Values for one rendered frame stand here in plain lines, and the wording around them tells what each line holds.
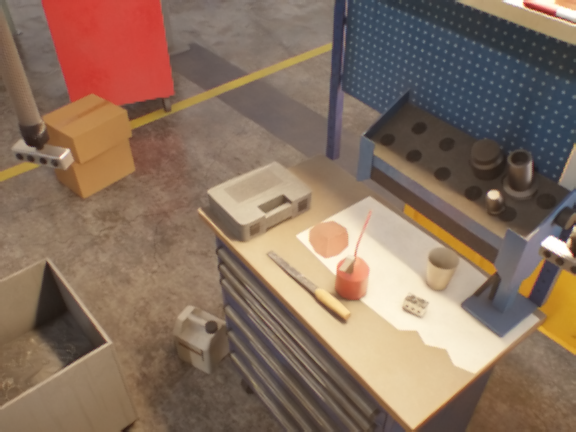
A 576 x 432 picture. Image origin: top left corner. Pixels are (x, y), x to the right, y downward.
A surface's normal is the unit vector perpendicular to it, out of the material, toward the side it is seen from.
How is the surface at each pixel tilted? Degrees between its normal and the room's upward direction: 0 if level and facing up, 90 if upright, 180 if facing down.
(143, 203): 0
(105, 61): 90
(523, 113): 90
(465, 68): 90
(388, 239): 0
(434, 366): 0
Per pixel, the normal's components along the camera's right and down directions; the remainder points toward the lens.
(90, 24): 0.37, 0.62
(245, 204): 0.00, -0.75
